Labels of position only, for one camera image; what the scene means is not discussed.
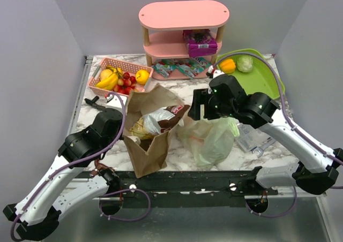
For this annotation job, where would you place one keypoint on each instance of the red cherry bunch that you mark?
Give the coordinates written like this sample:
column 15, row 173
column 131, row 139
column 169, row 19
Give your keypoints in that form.
column 125, row 84

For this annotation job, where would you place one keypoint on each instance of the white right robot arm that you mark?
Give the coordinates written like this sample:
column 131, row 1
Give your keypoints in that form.
column 316, row 169

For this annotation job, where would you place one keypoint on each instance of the right colourful candy packet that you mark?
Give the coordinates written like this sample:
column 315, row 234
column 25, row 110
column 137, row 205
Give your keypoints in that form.
column 191, row 67

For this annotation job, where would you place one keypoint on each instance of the green cabbage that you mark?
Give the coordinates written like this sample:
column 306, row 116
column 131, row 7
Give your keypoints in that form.
column 245, row 64

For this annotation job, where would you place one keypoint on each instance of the white snack bag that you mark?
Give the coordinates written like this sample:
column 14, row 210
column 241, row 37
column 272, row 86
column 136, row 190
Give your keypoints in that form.
column 146, row 127

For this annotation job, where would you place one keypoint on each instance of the small black T-handle tool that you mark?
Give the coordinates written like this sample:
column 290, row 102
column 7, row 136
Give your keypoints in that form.
column 93, row 103

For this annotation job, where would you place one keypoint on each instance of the yellow peach fruit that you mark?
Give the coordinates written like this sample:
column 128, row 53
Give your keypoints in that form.
column 106, row 73

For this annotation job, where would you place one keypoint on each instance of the colourful candy packet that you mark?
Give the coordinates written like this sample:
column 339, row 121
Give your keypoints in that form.
column 191, row 67
column 164, row 67

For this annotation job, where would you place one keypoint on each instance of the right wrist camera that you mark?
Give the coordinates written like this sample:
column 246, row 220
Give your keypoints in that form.
column 212, row 72

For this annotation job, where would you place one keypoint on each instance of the yellow bell pepper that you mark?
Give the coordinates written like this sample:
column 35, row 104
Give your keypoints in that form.
column 227, row 66

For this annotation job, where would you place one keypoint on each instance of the pink three-tier shelf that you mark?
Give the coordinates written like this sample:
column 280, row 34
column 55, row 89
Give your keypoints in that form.
column 163, row 24

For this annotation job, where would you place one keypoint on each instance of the brown Tuba snack bag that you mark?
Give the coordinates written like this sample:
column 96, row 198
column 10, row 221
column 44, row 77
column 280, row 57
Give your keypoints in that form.
column 168, row 117

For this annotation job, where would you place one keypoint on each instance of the pink plastic fruit basket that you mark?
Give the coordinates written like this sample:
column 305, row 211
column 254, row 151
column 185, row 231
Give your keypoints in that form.
column 125, row 66

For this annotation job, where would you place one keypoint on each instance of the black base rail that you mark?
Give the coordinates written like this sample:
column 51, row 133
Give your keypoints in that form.
column 185, row 189

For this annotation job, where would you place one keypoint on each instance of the green plastic tray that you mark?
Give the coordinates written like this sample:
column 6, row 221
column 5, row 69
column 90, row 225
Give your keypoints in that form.
column 260, row 79

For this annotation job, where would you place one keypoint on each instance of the light green plastic grocery bag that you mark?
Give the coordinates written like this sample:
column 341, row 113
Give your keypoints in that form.
column 209, row 141

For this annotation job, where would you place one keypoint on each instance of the clear plastic screw box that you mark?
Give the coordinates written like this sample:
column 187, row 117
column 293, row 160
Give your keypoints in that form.
column 250, row 138

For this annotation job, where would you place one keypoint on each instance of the silver wrench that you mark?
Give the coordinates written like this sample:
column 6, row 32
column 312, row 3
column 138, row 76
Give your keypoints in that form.
column 258, row 151

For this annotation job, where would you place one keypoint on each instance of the purple snack box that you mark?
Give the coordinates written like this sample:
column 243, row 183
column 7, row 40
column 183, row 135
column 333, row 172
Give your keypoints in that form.
column 199, row 42

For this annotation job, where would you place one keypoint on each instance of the yellow banana bunch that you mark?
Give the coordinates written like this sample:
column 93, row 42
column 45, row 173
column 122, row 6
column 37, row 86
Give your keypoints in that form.
column 109, row 83

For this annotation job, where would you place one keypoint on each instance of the left colourful candy packet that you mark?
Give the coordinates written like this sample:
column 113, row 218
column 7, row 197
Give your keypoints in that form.
column 164, row 67

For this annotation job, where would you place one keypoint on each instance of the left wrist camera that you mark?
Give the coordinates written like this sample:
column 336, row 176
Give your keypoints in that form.
column 113, row 102

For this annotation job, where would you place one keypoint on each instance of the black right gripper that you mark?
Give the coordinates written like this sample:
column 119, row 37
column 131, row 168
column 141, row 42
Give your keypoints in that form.
column 202, row 96

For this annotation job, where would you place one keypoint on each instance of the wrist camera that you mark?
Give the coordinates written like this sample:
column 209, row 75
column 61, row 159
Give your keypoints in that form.
column 113, row 102
column 212, row 72

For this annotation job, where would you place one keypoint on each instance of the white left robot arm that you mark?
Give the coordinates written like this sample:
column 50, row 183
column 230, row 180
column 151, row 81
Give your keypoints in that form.
column 38, row 214

